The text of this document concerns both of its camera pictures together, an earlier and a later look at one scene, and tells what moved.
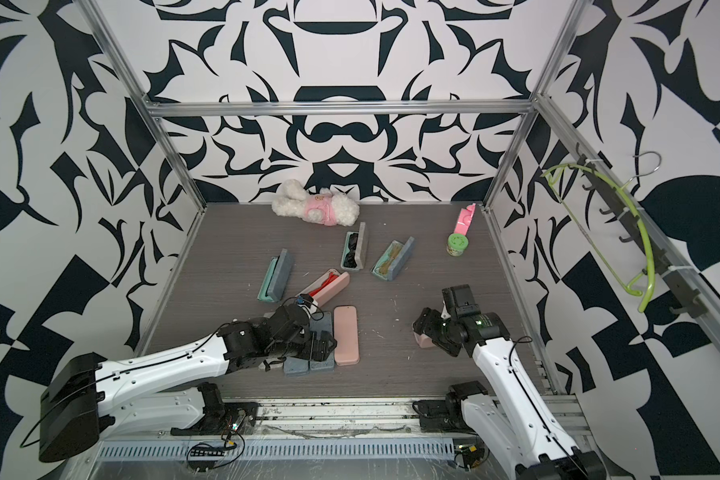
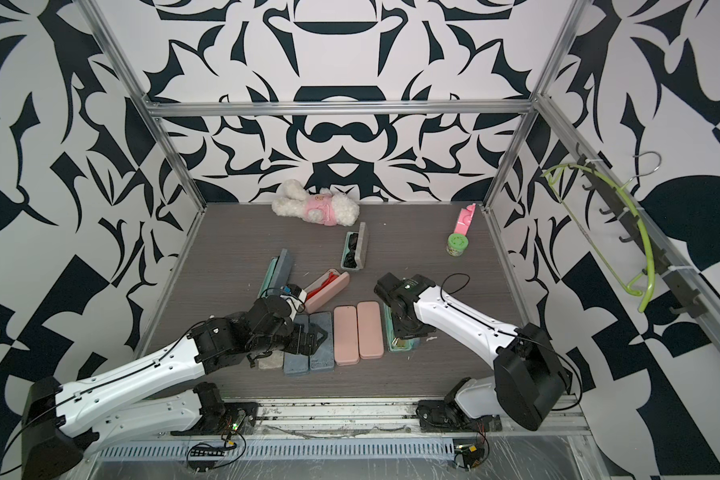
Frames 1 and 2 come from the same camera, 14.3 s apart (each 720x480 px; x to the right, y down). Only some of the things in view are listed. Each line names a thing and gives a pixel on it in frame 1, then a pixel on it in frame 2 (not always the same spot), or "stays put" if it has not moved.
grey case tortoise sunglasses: [296, 367] stays put
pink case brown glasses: [345, 330] stays put
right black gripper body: [438, 329] to [408, 329]
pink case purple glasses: [423, 341] to [370, 330]
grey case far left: [276, 277] stays put
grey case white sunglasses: [323, 324] stays put
